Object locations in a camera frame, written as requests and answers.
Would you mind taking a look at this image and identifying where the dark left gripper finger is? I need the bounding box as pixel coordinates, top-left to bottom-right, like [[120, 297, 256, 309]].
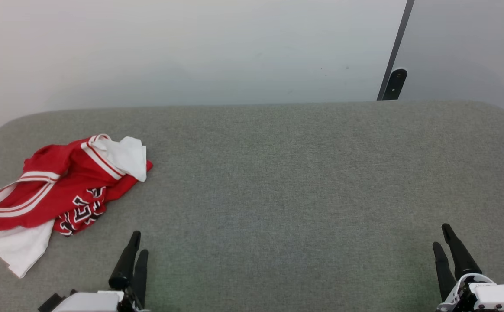
[[131, 249, 149, 307], [109, 231, 141, 290]]

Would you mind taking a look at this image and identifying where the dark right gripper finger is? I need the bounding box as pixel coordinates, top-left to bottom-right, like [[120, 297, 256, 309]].
[[433, 242, 457, 302], [442, 224, 482, 280]]

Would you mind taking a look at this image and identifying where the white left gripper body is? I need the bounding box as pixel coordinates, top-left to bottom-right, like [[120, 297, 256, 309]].
[[52, 289, 149, 312]]

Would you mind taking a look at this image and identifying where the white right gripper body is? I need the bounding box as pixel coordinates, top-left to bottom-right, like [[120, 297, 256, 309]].
[[436, 273, 504, 312]]

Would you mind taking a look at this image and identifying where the red white basketball jersey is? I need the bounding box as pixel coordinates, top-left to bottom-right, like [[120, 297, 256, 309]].
[[0, 134, 154, 279]]

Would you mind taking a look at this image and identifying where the grey fabric sofa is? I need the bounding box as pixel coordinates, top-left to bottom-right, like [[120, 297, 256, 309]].
[[0, 101, 504, 312]]

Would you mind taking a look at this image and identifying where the black wall bracket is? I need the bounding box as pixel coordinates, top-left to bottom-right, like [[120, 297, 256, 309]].
[[382, 68, 407, 101]]

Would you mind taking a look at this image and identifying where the dark grey wall strip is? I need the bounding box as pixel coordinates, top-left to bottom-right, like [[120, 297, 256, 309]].
[[377, 0, 415, 101]]

